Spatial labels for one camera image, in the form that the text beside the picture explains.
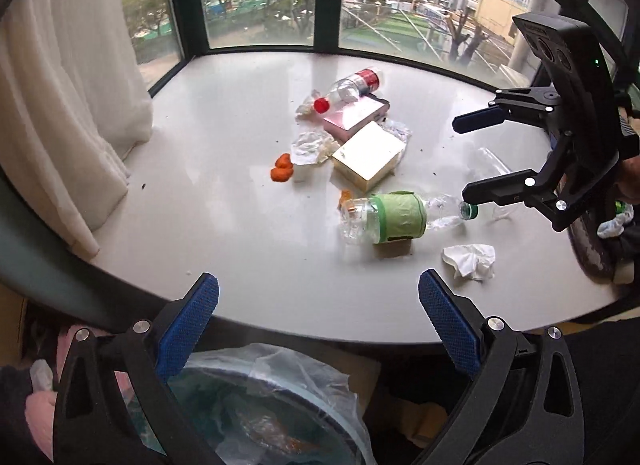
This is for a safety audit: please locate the white tissue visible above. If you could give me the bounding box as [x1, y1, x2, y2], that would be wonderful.
[441, 243, 497, 281]

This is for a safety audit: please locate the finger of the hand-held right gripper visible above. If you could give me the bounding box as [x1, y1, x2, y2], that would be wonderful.
[461, 135, 582, 232]
[452, 86, 565, 134]

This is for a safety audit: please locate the beige cloth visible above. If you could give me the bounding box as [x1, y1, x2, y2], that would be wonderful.
[390, 395, 451, 446]

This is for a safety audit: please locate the gold cardboard box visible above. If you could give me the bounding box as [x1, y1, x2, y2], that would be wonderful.
[331, 122, 406, 193]

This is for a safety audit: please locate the round blue trash bin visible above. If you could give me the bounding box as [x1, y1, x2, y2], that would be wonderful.
[122, 365, 376, 465]

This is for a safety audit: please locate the clear plastic bin liner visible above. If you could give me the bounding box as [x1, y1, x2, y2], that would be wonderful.
[170, 342, 372, 465]

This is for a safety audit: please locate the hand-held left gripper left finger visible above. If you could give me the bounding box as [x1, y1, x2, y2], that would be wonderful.
[52, 272, 221, 465]

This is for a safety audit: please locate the clear printed plastic packet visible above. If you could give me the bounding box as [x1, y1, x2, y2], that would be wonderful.
[382, 119, 415, 153]

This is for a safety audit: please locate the green label plastic bottle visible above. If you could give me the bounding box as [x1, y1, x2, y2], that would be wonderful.
[340, 190, 480, 246]

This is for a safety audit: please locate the pink cardboard box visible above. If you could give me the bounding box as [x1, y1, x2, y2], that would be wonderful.
[322, 95, 391, 143]

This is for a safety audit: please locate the brown cardboard box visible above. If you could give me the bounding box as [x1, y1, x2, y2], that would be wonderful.
[0, 285, 32, 358]

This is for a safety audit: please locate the white curtain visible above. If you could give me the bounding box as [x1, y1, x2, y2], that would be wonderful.
[0, 0, 155, 261]

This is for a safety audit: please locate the clear plastic cup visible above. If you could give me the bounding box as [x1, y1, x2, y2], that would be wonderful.
[472, 146, 521, 222]

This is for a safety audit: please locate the white blue crumpled cloth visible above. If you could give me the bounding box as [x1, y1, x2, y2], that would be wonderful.
[597, 212, 635, 241]

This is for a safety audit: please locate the beige post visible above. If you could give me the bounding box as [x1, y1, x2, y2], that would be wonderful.
[507, 0, 571, 76]

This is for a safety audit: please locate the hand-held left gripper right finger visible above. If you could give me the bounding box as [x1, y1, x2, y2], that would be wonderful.
[415, 269, 588, 465]

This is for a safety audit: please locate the red label plastic bottle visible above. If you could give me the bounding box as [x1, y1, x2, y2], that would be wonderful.
[313, 67, 386, 114]

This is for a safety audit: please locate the pink cloth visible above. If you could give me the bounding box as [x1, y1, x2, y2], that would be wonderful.
[25, 325, 132, 461]

